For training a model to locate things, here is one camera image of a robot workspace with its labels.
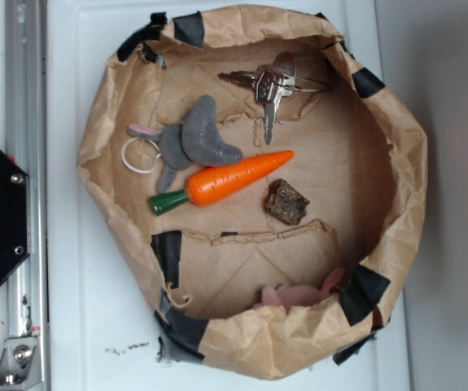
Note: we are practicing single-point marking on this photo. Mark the silver keys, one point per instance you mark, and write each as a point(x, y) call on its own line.
point(273, 82)

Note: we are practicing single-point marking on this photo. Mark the orange toy carrot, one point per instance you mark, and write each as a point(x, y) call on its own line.
point(211, 185)

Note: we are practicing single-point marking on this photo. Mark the brown paper bag bin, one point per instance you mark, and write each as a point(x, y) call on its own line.
point(360, 159)

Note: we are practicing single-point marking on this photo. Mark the brown rough rock chunk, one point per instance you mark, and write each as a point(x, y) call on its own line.
point(285, 203)

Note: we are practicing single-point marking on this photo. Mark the pink plush bunny toy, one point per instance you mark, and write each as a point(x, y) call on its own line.
point(301, 295)

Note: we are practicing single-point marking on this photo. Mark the white elastic loop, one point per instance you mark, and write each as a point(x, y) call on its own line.
point(140, 156)

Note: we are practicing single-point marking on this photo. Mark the aluminium extrusion rail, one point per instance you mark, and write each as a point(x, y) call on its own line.
point(26, 142)

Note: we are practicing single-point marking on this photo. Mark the metal corner bracket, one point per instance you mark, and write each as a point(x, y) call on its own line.
point(20, 363)

